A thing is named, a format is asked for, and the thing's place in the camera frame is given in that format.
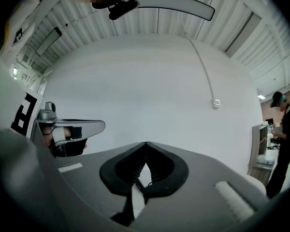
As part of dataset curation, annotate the grey ceiling panel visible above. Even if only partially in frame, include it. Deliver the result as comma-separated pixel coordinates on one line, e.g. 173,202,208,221
225,11,261,58

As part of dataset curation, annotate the white round seat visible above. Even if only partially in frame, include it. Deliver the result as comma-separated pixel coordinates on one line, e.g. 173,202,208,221
243,174,267,196

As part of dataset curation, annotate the light wooden shelf unit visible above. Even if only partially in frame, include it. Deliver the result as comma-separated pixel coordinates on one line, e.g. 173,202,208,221
246,124,278,178

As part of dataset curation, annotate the long curved ceiling light panel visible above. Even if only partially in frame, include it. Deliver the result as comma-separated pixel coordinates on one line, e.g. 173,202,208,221
125,0,216,21

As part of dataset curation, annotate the black head-worn camera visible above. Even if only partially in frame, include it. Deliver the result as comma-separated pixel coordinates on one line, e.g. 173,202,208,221
91,0,140,21

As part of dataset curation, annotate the white wall cable conduit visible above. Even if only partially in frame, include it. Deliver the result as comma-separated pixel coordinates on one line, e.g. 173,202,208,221
180,15,217,102

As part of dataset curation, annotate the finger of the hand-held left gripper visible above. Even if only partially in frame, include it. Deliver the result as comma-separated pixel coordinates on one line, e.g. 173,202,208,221
53,119,106,143
53,138,88,158

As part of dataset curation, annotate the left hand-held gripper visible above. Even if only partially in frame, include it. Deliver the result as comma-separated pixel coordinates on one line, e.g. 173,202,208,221
0,46,58,157

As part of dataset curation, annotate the person's white shirt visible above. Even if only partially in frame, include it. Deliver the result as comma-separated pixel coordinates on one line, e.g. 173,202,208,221
0,0,65,58

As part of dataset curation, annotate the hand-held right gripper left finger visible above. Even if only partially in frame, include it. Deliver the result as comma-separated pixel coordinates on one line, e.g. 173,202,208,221
55,141,147,225

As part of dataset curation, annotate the person's left hand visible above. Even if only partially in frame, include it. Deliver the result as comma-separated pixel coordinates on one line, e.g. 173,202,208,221
43,126,54,147

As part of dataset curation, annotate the small ceiling light panel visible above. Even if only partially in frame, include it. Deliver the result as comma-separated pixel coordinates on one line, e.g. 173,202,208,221
35,27,63,57

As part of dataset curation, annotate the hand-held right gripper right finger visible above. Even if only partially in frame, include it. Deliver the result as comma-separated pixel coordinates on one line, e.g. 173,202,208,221
134,141,269,231

